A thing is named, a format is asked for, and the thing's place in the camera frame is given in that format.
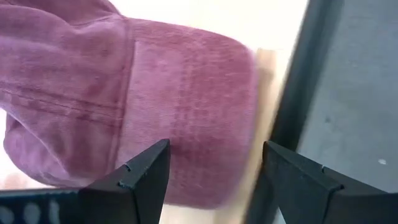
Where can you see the black aluminium rig frame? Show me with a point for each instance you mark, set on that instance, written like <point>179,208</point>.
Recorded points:
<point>298,93</point>

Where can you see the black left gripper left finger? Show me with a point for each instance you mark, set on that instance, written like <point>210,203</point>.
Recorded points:
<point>130,199</point>

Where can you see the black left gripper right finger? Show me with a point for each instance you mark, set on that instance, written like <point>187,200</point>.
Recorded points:
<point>311,199</point>

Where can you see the maroon baseball cap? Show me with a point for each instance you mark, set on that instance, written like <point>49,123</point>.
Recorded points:
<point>124,93</point>

